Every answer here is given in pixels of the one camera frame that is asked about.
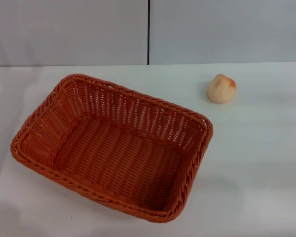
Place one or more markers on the orange woven plastic basket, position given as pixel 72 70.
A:
pixel 118 158

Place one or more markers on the cream peach-shaped toy bun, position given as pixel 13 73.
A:
pixel 219 90

